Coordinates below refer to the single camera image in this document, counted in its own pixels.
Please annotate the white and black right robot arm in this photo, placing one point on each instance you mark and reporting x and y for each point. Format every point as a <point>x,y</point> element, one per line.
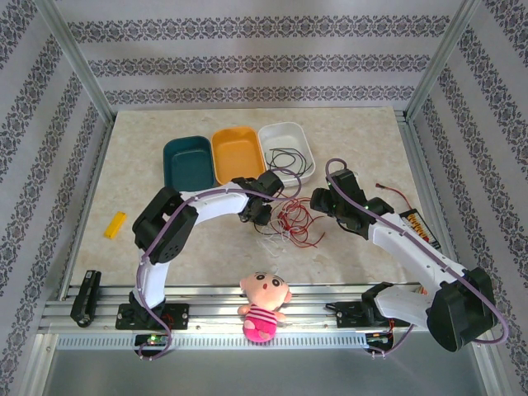
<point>412,251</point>

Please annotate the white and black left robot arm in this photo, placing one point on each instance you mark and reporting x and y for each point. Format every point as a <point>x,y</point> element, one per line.
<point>214,204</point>

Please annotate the orange plastic bin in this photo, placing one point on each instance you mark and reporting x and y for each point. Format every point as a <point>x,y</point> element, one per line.
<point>237,152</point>

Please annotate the white plastic bin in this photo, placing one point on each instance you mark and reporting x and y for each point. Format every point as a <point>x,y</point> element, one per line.
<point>284,138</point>

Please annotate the pink plush doll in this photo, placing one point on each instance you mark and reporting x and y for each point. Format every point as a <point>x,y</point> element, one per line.
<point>264,297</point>

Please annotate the teal plastic bin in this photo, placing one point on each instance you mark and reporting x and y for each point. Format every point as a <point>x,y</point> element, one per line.
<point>185,161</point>

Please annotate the yellow rectangular block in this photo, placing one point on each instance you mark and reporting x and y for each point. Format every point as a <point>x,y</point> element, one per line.
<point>115,224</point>

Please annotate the small circuit board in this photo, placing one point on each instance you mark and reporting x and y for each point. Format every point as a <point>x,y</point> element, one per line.
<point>152,340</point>
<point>377,337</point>

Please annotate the grey metal panel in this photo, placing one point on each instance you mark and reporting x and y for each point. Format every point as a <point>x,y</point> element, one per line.
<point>264,371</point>

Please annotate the aluminium side rail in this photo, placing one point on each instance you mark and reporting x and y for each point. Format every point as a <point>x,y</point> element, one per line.
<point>98,169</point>
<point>418,165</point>

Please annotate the aluminium rail beam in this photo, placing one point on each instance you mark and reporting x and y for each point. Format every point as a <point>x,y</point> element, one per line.
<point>214,307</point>

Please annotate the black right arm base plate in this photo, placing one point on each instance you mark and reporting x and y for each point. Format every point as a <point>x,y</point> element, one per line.
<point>348,315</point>

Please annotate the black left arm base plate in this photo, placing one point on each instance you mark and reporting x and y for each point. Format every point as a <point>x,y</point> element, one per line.
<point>177,315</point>

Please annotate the aluminium frame post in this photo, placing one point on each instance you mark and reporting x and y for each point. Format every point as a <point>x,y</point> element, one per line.
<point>66,49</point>
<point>441,53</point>

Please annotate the black clamp bracket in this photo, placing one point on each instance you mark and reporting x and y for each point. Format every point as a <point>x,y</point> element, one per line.
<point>84,297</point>

